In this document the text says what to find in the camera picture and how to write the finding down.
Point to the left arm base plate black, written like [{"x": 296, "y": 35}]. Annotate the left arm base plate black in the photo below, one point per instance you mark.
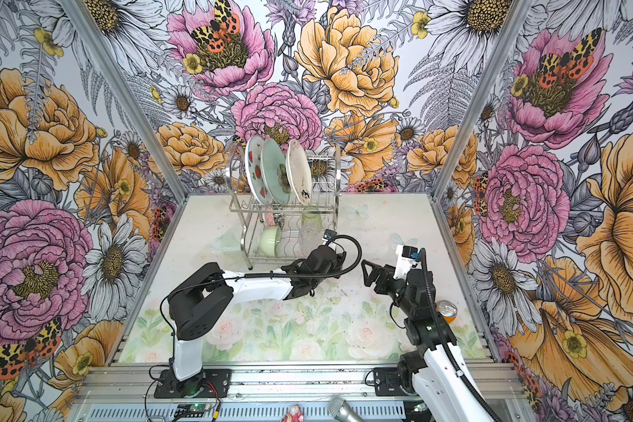
[{"x": 209, "y": 383}]

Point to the clear glass plate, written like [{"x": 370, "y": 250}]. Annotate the clear glass plate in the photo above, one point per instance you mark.
[{"x": 226, "y": 243}]

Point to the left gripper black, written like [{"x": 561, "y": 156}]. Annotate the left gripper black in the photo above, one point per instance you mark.
[{"x": 338, "y": 264}]

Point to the clear glass cup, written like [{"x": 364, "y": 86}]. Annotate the clear glass cup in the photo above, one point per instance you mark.
[{"x": 310, "y": 237}]

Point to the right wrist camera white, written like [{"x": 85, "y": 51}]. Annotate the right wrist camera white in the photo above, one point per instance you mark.
[{"x": 407, "y": 256}]

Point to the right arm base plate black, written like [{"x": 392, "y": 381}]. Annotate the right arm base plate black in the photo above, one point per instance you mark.
[{"x": 393, "y": 382}]

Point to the small red pink figure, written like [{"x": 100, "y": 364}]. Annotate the small red pink figure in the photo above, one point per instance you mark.
[{"x": 294, "y": 414}]

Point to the cream white plate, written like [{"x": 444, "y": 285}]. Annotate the cream white plate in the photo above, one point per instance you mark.
[{"x": 299, "y": 172}]

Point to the green circuit board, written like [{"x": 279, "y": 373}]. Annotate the green circuit board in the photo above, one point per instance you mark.
[{"x": 191, "y": 410}]

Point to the watermelon pattern plate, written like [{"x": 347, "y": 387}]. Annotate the watermelon pattern plate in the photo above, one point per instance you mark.
[{"x": 253, "y": 171}]

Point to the green tinted glass cup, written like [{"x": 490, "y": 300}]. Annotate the green tinted glass cup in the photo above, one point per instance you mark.
[{"x": 311, "y": 218}]

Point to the orange capped small jar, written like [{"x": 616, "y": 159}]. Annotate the orange capped small jar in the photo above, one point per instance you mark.
[{"x": 447, "y": 310}]

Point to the mint green plate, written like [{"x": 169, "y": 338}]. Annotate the mint green plate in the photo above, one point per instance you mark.
[{"x": 273, "y": 165}]

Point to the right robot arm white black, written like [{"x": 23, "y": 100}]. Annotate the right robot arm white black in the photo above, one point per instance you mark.
[{"x": 436, "y": 370}]

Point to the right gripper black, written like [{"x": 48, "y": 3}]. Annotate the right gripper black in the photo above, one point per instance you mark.
[{"x": 386, "y": 272}]

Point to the aluminium frame rail front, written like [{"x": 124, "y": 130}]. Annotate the aluminium frame rail front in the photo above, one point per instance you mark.
[{"x": 251, "y": 381}]

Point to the pink black patterned bowl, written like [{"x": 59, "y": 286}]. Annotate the pink black patterned bowl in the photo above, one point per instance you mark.
[{"x": 274, "y": 219}]

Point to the silver microphone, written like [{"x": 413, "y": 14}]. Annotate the silver microphone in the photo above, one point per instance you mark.
[{"x": 341, "y": 411}]

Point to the chrome two-tier dish rack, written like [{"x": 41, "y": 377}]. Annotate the chrome two-tier dish rack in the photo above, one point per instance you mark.
[{"x": 249, "y": 211}]

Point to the light green bowl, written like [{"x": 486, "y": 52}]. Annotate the light green bowl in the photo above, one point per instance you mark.
[{"x": 269, "y": 241}]

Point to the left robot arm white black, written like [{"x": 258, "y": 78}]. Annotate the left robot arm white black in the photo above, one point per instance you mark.
[{"x": 196, "y": 305}]

